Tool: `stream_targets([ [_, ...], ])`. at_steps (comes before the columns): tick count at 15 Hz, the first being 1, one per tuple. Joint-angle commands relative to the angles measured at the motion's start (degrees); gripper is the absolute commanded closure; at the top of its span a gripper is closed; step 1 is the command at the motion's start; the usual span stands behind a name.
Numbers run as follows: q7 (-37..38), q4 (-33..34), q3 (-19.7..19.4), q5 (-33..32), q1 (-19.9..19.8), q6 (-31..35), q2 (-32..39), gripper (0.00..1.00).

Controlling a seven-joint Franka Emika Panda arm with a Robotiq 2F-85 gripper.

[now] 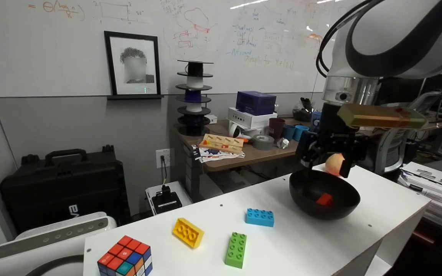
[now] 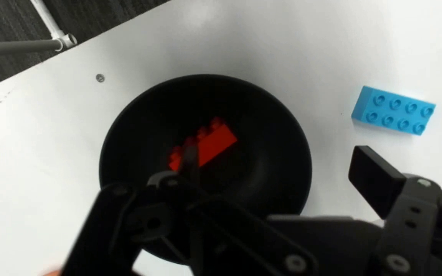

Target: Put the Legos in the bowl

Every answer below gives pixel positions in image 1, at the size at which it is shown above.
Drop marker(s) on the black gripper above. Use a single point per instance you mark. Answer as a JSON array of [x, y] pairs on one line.
[[330, 131]]

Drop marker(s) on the red Lego brick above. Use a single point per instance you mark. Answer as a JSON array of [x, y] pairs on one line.
[[326, 199]]

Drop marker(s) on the blue Lego brick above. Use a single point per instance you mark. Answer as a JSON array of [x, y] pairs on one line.
[[260, 216]]

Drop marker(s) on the green Lego brick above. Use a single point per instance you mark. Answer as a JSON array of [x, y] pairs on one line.
[[235, 249]]

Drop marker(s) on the yellow Lego brick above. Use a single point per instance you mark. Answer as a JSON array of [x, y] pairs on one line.
[[187, 233]]

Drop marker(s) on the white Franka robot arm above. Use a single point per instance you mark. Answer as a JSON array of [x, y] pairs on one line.
[[405, 39]]

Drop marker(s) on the black bowl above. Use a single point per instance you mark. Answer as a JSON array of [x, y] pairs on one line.
[[329, 203]]

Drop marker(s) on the toy peach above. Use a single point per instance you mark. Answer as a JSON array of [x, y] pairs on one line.
[[335, 162]]

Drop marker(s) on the white cardboard box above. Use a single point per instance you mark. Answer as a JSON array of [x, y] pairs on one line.
[[249, 119]]

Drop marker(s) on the wooden desk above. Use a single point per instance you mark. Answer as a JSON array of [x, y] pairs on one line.
[[237, 162]]

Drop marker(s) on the purple box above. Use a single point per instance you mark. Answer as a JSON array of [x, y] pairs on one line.
[[255, 101]]

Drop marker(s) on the wooden puzzle board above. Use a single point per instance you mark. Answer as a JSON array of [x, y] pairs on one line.
[[223, 142]]

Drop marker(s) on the printed papers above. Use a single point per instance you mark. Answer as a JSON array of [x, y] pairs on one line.
[[215, 156]]

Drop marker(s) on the stack of filament spools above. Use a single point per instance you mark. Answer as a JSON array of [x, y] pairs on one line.
[[194, 99]]

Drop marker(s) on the black charger on white box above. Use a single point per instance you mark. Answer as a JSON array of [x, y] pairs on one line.
[[166, 197]]

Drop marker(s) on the black framed portrait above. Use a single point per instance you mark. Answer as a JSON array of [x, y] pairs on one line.
[[132, 64]]

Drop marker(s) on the Rubik's cube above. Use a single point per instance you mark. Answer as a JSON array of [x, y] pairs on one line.
[[123, 257]]

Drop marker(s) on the black hard carrying case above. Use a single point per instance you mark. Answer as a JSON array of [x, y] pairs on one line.
[[62, 188]]

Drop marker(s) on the whiteboard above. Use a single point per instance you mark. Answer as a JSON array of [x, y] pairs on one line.
[[77, 46]]

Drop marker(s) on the white and grey device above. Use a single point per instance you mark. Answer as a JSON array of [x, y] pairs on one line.
[[46, 239]]

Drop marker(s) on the grey duct tape roll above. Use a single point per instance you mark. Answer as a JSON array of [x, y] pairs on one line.
[[263, 141]]

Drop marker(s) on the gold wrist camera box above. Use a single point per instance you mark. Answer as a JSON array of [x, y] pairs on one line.
[[384, 116]]

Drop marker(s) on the white wall outlet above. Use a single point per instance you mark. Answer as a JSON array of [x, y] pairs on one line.
[[163, 157]]

